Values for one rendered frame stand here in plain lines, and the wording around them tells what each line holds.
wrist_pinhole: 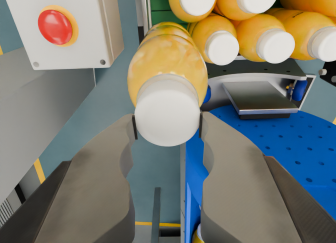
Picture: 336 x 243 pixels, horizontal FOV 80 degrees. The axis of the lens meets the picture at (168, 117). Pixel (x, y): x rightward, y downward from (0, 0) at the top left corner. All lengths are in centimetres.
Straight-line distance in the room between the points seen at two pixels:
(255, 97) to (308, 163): 14
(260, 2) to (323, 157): 23
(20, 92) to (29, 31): 56
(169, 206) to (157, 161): 67
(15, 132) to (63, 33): 61
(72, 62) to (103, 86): 126
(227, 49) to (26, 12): 24
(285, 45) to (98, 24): 23
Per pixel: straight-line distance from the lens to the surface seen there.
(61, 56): 29
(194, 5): 26
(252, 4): 28
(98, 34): 27
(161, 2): 45
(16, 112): 83
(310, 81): 157
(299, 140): 39
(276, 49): 30
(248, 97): 41
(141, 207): 241
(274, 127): 41
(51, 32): 27
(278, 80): 51
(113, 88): 152
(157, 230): 189
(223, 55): 28
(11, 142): 83
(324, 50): 33
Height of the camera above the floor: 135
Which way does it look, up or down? 59 degrees down
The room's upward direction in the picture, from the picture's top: 180 degrees counter-clockwise
